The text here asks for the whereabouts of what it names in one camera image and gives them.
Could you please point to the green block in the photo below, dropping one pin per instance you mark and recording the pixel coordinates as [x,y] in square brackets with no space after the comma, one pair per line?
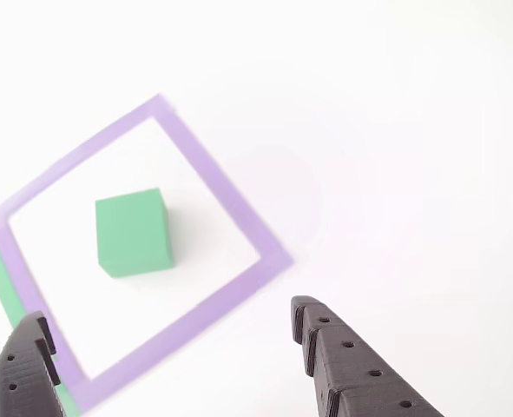
[132,232]

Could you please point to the green tape square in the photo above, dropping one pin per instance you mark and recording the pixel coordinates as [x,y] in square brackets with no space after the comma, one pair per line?
[2,278]

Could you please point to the purple tape square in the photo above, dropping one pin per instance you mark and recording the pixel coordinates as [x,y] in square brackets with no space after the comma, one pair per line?
[221,182]

